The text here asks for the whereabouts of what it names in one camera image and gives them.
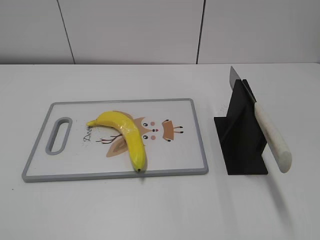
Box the white-handled kitchen knife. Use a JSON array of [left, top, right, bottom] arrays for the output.
[[229, 66, 293, 173]]

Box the black knife stand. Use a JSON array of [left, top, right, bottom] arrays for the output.
[[214, 79, 268, 175]]

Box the yellow plastic banana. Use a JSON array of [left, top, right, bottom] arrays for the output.
[[86, 111, 146, 172]]

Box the grey-rimmed white cutting board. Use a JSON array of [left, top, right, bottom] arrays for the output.
[[21, 98, 208, 183]]

